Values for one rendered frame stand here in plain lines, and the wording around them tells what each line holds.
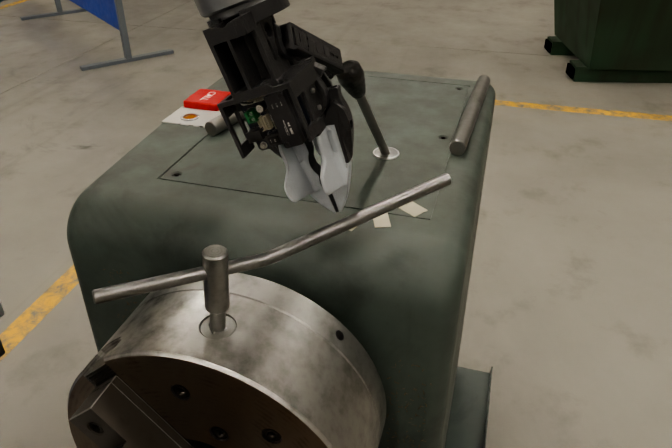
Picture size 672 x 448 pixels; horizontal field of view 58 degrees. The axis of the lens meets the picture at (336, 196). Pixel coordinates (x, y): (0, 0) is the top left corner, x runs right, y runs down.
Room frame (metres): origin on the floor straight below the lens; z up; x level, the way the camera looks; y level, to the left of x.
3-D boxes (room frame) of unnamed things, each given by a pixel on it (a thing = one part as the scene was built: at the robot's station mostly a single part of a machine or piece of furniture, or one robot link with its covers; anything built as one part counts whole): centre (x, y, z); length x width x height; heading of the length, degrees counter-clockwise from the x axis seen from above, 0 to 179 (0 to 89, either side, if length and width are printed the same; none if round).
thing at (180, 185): (0.82, 0.02, 1.06); 0.59 x 0.48 x 0.39; 164
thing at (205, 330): (0.42, 0.11, 1.22); 0.03 x 0.03 x 0.03
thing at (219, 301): (0.42, 0.11, 1.26); 0.02 x 0.02 x 0.12
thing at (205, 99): (0.92, 0.21, 1.26); 0.06 x 0.06 x 0.02; 74
